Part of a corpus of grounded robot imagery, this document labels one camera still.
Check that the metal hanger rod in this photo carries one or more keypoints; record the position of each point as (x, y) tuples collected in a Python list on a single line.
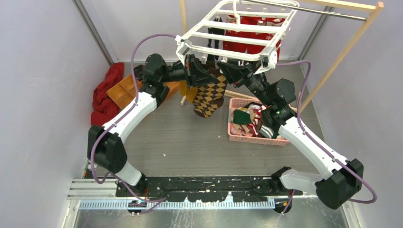
[(321, 12)]

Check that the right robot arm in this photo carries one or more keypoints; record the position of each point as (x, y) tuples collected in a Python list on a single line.
[(338, 178)]

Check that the pink laundry basket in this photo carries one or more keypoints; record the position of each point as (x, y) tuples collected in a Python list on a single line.
[(241, 102)]

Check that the grey striped sock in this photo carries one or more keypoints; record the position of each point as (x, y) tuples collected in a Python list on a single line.
[(266, 132)]

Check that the dark sock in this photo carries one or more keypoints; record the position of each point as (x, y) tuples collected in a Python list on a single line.
[(217, 31)]

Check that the red white striped sock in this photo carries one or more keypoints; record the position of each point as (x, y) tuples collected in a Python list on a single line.
[(255, 116)]

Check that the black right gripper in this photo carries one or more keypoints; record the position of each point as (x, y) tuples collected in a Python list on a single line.
[(233, 72)]

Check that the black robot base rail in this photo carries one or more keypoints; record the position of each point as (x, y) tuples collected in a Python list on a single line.
[(205, 189)]

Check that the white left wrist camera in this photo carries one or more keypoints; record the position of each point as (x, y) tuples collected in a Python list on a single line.
[(183, 50)]

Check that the white clip sock hanger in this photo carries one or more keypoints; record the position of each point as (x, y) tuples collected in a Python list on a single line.
[(233, 45)]

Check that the red cloth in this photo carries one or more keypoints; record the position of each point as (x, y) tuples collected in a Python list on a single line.
[(105, 109)]

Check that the brown yellow argyle sock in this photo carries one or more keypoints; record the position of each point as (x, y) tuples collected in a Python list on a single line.
[(205, 90)]

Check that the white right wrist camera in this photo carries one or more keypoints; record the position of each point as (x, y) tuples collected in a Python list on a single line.
[(266, 62)]

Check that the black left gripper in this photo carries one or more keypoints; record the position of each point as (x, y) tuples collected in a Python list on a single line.
[(196, 75)]

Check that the green sock in basket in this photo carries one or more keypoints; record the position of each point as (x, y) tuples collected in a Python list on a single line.
[(241, 117)]

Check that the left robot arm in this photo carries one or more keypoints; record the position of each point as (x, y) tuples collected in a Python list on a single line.
[(105, 145)]

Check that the red santa christmas sock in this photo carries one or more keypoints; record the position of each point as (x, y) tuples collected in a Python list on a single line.
[(255, 49)]

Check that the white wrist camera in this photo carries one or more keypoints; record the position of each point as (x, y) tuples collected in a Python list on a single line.
[(183, 50), (266, 62)]

